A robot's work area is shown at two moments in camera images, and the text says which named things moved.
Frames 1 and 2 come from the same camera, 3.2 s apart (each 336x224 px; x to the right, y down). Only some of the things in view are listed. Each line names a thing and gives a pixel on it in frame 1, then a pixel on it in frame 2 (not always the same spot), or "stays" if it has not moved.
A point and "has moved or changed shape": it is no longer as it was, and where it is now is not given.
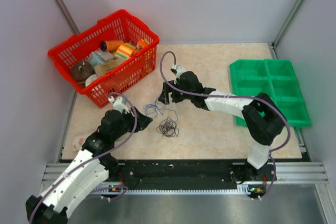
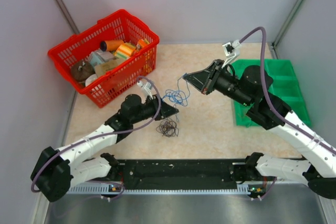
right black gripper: x=164 y=97 to x=200 y=79
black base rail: x=185 y=173 stays
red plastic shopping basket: x=114 y=56 stays
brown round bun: x=81 y=69 stays
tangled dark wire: x=168 y=127 stays
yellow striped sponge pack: x=125 y=51 stays
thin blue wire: x=150 y=109 has moved or changed shape
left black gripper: x=143 y=121 to x=165 y=111
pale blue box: x=98 y=56 stays
